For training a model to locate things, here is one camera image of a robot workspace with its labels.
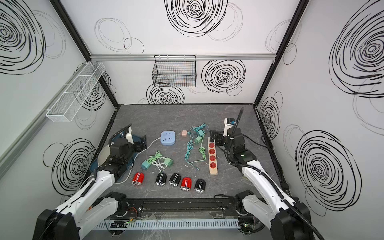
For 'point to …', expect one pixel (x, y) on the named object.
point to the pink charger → (184, 133)
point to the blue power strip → (168, 137)
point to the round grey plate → (103, 155)
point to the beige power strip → (212, 159)
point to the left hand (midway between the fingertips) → (138, 136)
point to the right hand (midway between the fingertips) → (218, 131)
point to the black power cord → (256, 143)
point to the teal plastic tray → (95, 165)
